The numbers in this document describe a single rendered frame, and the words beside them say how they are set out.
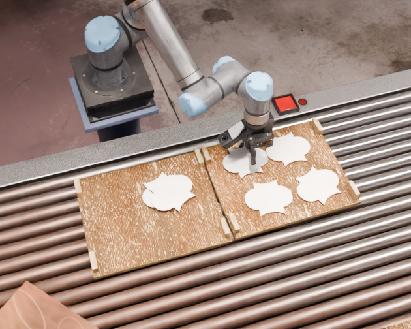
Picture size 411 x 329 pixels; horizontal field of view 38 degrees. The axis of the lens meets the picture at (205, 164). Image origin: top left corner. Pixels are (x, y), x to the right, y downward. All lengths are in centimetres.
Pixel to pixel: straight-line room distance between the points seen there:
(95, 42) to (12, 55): 186
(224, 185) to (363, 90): 66
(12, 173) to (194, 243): 65
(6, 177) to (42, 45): 191
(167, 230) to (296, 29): 229
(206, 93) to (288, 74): 191
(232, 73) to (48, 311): 81
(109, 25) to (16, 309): 93
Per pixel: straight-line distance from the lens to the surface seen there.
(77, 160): 201
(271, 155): 195
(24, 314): 163
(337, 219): 187
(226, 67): 173
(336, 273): 179
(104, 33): 200
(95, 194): 189
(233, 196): 186
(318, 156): 198
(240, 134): 179
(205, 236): 178
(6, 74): 371
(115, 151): 201
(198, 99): 165
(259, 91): 165
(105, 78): 210
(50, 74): 364
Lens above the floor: 248
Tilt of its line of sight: 53 degrees down
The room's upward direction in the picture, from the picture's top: straight up
